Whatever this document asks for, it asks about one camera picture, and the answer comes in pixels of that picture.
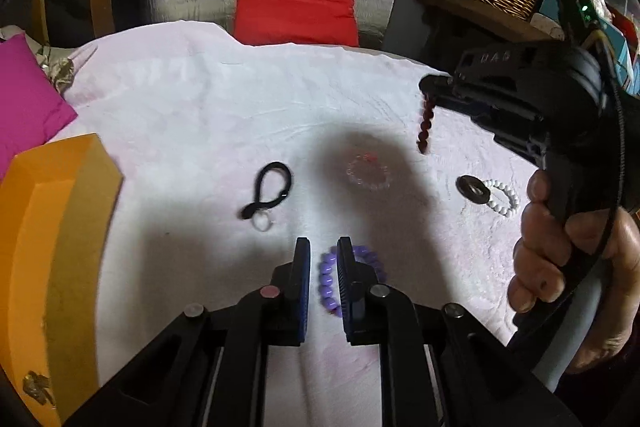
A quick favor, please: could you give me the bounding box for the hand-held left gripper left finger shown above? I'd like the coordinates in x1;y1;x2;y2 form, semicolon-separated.
65;236;313;427

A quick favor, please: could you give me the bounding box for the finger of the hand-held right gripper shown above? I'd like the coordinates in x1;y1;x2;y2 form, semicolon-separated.
419;74;546;165

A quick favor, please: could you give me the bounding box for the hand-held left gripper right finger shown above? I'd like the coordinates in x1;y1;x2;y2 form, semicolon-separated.
336;236;581;427

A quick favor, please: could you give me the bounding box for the purple bead bracelet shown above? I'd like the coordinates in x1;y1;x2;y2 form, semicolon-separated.
318;244;388;318

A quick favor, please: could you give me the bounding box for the red bead bracelet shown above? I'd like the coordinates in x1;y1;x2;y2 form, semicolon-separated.
416;94;441;154

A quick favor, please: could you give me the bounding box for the dark ring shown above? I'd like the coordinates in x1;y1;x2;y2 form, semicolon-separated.
457;175;491;204

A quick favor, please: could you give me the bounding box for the black cord with clear ring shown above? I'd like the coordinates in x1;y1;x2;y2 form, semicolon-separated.
240;162;293;230

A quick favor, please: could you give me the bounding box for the pink clear bead bracelet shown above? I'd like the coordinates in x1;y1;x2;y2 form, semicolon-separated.
346;152;392;192

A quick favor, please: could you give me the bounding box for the white bead bracelet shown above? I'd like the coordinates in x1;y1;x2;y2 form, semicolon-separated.
482;179;521;219

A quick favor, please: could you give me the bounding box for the orange cardboard box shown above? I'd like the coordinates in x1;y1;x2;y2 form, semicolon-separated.
0;133;125;425

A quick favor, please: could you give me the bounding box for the person's right hand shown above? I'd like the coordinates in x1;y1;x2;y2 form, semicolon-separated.
507;167;640;374

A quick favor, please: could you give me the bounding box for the teal printed box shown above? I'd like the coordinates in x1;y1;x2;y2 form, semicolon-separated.
542;0;640;95

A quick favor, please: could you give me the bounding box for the dark wooden shelf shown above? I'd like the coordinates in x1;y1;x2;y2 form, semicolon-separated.
410;0;566;42

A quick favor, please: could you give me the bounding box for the red pillow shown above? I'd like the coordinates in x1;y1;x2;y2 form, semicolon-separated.
234;0;361;48

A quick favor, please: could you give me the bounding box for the magenta pillow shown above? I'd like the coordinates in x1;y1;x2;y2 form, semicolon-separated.
0;33;78;180

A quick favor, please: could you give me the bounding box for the grey patterned cloth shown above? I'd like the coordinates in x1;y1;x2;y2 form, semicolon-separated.
0;27;76;92

